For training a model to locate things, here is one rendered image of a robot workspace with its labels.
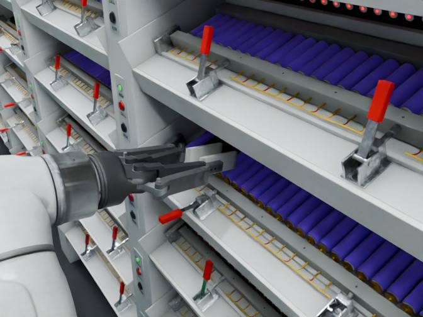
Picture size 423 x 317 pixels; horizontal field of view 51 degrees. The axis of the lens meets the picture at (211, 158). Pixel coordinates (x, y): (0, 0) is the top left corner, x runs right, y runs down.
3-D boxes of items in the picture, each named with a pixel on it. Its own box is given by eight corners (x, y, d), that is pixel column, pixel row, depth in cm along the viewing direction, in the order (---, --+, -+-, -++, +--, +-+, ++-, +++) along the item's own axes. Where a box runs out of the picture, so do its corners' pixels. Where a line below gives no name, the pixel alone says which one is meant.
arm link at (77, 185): (32, 144, 57) (77, 138, 60) (35, 206, 60) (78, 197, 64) (57, 172, 50) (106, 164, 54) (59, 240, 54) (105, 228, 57)
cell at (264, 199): (296, 184, 68) (265, 211, 66) (288, 179, 69) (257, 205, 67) (294, 176, 67) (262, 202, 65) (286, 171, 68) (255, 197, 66)
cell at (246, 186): (278, 173, 71) (248, 198, 69) (270, 168, 72) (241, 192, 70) (276, 165, 70) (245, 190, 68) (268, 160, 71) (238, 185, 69)
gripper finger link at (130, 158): (128, 185, 63) (122, 182, 64) (184, 167, 71) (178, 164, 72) (129, 160, 62) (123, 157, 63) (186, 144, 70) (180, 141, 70)
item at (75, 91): (128, 168, 92) (97, 117, 83) (41, 87, 136) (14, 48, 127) (203, 114, 98) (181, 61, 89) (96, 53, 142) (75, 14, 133)
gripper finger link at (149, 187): (120, 170, 60) (132, 188, 56) (157, 166, 63) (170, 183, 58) (120, 186, 61) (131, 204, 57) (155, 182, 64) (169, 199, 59)
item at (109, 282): (148, 358, 120) (126, 334, 112) (70, 241, 164) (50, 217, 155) (205, 307, 126) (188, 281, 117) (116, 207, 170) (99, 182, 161)
